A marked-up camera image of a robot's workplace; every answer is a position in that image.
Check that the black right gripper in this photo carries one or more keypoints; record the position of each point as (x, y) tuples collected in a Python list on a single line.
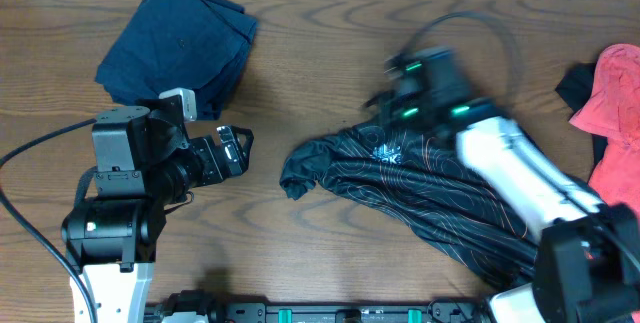
[(395, 105)]

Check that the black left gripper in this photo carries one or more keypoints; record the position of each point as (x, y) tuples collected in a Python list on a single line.
[(231, 165)]

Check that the black orange patterned jersey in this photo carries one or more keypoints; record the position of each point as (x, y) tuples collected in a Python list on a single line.
[(406, 176)]

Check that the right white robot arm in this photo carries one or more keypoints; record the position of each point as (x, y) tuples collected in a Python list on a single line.
[(587, 266)]

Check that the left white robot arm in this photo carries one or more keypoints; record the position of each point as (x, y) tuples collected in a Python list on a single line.
[(146, 167)]

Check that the folded navy blue garment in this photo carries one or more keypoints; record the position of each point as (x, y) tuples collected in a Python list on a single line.
[(200, 45)]

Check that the black garment under red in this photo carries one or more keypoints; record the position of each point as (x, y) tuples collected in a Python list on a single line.
[(575, 90)]

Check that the red mesh garment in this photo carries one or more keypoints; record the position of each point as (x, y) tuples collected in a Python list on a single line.
[(612, 112)]

